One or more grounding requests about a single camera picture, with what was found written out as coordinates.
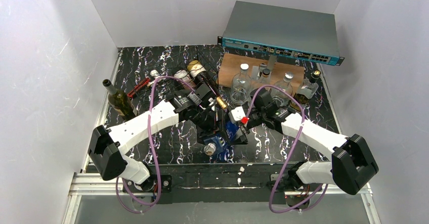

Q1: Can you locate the blue square glass bottle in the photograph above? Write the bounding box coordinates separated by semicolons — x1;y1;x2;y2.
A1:
201;121;239;156

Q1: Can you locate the clear bottle grey label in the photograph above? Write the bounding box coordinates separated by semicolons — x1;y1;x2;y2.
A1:
230;63;251;105

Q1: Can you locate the clear bottle gold label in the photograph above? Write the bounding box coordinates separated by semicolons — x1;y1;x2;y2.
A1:
289;70;321;111

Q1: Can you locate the dark bottle brown label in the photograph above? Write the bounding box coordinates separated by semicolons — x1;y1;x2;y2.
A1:
102;79;138;121

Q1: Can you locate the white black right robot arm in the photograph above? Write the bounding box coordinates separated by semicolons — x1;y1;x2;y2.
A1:
230;88;379;195

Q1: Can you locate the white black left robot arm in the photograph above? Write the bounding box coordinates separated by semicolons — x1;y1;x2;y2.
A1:
88;89;220;184

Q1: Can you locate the dark bottle gold foil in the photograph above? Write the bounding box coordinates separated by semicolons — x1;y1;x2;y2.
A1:
187;60;228;110

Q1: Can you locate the red black wine rack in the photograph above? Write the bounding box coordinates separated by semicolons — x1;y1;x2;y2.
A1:
127;77;150;99

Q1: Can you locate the wooden board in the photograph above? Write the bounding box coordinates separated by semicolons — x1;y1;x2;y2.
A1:
218;53;305;90

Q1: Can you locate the metal bracket with knob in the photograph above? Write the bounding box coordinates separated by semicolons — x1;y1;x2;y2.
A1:
250;55;277;80

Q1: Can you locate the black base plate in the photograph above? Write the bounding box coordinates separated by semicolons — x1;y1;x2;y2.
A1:
120;163;322;205

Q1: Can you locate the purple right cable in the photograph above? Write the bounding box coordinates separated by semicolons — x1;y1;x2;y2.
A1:
246;84;329;214

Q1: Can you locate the purple cable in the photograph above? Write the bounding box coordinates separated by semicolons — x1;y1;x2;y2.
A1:
246;84;329;214
115;76;202;215

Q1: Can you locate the teal network switch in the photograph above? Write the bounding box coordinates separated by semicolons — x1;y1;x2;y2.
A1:
218;1;344;66

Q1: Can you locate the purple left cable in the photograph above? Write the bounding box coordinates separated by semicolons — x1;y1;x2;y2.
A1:
115;76;202;215

